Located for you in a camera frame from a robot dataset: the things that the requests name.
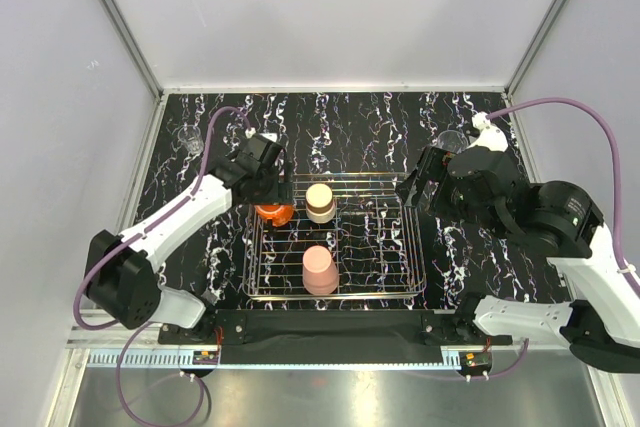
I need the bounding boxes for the metal wire dish rack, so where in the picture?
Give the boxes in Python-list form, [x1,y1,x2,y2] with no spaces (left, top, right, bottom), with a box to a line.
[242,172,427,301]

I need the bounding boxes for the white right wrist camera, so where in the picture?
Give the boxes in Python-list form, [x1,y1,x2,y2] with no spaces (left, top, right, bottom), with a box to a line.
[469,112,509,152]

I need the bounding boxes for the orange translucent plastic cup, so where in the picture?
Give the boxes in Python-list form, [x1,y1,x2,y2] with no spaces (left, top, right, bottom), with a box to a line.
[254,205,295,228]

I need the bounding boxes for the black marbled table mat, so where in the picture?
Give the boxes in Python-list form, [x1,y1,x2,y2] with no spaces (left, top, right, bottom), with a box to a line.
[131,92,570,310]

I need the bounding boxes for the pink plastic cup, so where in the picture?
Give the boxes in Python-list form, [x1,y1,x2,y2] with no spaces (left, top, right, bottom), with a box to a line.
[302,245,339,296]

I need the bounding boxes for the large clear glass cup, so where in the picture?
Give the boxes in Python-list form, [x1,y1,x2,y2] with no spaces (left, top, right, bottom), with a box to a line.
[435,130,469,154]

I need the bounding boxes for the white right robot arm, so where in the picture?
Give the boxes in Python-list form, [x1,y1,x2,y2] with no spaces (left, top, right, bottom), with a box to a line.
[395,147,639,374]

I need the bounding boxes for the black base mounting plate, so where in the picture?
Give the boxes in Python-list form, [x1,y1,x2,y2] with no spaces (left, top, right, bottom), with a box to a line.
[158,310,513,366]

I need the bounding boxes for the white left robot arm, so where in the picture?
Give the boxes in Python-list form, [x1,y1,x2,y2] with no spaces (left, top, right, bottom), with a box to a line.
[76,133,293,344]

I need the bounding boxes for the small clear glass cup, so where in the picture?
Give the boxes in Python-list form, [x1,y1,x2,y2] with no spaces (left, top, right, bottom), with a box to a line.
[177,125,204,156]

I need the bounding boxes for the beige brown ceramic cup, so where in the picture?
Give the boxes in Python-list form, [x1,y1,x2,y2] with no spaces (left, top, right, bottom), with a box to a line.
[305,183,336,224]

